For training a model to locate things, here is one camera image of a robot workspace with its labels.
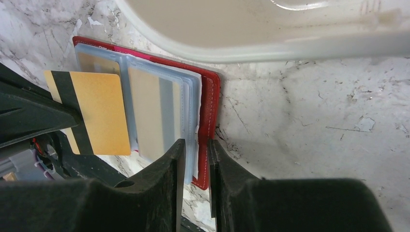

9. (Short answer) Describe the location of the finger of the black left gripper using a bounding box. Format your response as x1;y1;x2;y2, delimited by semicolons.
0;64;81;147

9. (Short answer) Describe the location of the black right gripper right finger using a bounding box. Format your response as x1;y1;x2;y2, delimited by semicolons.
207;140;392;232

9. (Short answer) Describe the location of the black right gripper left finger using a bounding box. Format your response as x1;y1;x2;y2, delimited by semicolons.
0;139;186;232

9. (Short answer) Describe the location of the red card holder wallet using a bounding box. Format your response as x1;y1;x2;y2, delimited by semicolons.
73;36;220;190

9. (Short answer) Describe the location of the white plastic tray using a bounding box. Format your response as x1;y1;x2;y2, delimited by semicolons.
117;0;410;63

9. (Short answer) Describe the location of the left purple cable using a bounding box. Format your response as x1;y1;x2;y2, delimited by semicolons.
32;148;57;181

